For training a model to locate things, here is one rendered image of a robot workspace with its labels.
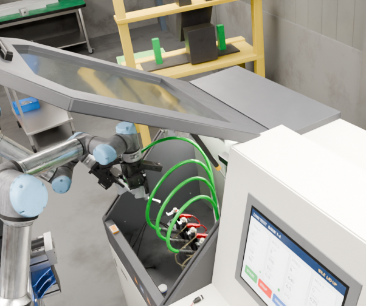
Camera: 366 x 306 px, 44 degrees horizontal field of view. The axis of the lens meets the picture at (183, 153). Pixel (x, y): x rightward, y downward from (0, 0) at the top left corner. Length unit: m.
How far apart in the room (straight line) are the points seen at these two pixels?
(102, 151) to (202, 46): 2.87
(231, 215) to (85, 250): 2.19
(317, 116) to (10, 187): 1.11
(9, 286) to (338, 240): 0.98
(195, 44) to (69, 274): 2.33
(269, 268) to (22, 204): 0.77
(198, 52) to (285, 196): 3.18
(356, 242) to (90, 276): 2.50
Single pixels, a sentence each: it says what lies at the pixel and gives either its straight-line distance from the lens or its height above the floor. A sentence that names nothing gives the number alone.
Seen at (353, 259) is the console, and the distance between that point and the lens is 1.19.
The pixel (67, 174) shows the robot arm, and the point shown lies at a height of 1.35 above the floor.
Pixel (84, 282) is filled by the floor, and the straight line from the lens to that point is 3.39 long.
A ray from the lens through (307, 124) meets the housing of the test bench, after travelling 1.71.
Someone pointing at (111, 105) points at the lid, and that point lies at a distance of 1.24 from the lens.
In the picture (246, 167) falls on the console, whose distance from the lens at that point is 1.45.
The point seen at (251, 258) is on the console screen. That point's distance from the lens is 1.53.
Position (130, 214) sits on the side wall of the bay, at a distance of 2.30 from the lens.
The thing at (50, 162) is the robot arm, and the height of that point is 1.55.
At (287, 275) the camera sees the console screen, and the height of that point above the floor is 1.30.
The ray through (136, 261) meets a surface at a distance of 2.01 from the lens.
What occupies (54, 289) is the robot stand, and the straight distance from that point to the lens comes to 2.31.
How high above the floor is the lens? 2.32
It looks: 31 degrees down
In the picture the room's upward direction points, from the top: 9 degrees counter-clockwise
